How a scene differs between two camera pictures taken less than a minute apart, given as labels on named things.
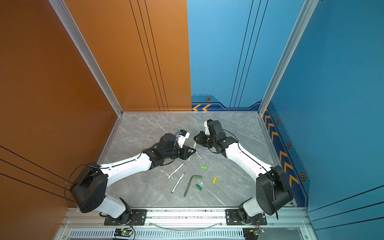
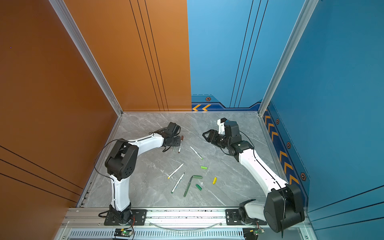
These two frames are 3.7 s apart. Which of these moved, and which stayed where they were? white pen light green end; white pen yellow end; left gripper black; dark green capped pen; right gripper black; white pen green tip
Moved: right gripper black; left gripper black
Stayed: dark green capped pen; white pen green tip; white pen light green end; white pen yellow end
